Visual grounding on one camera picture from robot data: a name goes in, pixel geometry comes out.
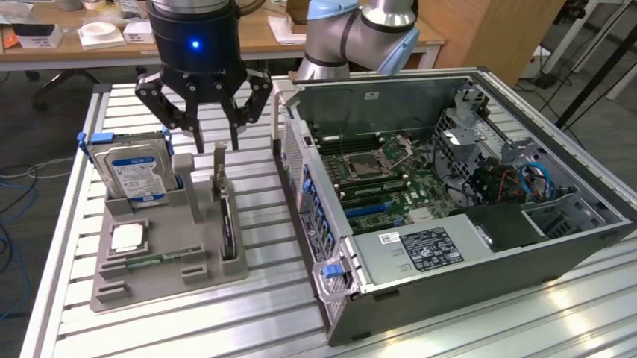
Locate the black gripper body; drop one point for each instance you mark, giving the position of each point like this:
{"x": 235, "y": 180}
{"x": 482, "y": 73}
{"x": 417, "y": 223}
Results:
{"x": 200, "y": 56}

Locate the green graphics card black cooler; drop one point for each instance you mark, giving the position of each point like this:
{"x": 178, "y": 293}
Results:
{"x": 228, "y": 223}

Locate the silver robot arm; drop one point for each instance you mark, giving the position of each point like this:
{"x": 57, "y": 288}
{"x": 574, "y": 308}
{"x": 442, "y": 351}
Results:
{"x": 329, "y": 37}

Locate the small white carton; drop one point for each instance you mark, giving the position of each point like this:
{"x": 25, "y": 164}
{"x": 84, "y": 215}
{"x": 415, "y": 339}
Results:
{"x": 137, "y": 35}

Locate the white paper stack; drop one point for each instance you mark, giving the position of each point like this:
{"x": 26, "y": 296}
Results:
{"x": 284, "y": 31}

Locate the white square dish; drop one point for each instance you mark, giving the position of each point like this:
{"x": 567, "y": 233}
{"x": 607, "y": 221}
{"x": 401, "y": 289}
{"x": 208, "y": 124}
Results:
{"x": 102, "y": 41}

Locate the hard disk with blue caddy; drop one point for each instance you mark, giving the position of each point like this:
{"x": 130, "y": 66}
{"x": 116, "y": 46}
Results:
{"x": 134, "y": 175}

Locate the black RAM slot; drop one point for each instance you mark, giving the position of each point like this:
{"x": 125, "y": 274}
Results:
{"x": 349, "y": 145}
{"x": 369, "y": 182}
{"x": 348, "y": 141}
{"x": 372, "y": 187}
{"x": 373, "y": 192}
{"x": 352, "y": 149}
{"x": 347, "y": 138}
{"x": 376, "y": 198}

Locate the wooden desk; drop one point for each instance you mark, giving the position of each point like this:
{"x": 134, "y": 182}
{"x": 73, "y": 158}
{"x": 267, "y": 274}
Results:
{"x": 65, "y": 54}

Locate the brown cardboard box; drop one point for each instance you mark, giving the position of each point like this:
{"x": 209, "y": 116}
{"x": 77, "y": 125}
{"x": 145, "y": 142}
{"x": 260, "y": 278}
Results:
{"x": 296, "y": 11}

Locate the CPU socket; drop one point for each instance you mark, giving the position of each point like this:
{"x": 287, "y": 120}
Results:
{"x": 367, "y": 166}

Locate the white box black lid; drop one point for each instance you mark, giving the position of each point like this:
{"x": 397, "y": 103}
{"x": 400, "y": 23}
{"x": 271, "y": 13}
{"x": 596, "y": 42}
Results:
{"x": 38, "y": 41}

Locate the grey cup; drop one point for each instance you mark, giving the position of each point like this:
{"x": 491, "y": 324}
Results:
{"x": 68, "y": 4}

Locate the metal socket cover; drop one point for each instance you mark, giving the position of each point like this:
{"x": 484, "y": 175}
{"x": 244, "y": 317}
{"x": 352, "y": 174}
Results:
{"x": 399, "y": 147}

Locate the orange packet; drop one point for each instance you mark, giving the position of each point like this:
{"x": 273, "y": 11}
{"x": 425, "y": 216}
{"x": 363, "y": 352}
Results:
{"x": 7, "y": 41}

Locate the black expansion slot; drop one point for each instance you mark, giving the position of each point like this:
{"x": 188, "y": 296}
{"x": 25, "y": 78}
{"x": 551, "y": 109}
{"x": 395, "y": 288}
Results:
{"x": 365, "y": 203}

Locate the silver CPU chip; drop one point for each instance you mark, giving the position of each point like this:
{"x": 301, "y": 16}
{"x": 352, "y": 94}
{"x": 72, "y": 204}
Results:
{"x": 128, "y": 236}

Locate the blue expansion slot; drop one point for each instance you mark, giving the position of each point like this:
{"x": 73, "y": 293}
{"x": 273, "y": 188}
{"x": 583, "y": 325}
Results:
{"x": 368, "y": 211}

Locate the green motherboard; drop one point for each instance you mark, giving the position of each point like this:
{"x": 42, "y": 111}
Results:
{"x": 368, "y": 225}

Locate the grey metal drive cage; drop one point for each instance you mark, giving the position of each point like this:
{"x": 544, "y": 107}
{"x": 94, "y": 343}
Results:
{"x": 459, "y": 141}

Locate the green RAM stick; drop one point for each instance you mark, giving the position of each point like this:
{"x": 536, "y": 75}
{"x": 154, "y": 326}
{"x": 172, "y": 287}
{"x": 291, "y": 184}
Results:
{"x": 152, "y": 258}

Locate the silver chipset heatsink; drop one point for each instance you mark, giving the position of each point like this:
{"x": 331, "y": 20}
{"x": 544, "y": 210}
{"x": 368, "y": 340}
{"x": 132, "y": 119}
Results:
{"x": 423, "y": 216}

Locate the blue case release latch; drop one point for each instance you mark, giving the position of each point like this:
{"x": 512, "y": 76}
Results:
{"x": 333, "y": 271}

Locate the grey plastic parts rack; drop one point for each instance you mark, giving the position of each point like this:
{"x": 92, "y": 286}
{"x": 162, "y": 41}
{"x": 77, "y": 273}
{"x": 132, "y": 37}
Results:
{"x": 169, "y": 283}

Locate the grey power supply unit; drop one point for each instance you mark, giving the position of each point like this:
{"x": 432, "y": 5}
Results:
{"x": 379, "y": 261}

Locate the black open PC case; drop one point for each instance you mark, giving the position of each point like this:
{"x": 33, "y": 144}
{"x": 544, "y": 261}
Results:
{"x": 448, "y": 298}

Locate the black tripod leg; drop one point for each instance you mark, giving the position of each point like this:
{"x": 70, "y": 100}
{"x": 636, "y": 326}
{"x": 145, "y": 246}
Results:
{"x": 598, "y": 83}

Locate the grey metal disk bay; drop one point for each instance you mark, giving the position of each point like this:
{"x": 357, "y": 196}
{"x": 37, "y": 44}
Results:
{"x": 568, "y": 220}

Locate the white desk frame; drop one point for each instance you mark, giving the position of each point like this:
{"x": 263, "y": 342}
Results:
{"x": 558, "y": 50}

